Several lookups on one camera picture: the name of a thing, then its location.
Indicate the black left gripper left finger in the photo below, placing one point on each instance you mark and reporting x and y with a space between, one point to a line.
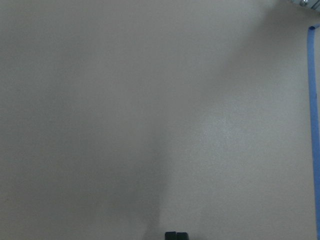
170 235

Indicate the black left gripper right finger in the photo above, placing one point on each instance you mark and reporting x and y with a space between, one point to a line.
182 236

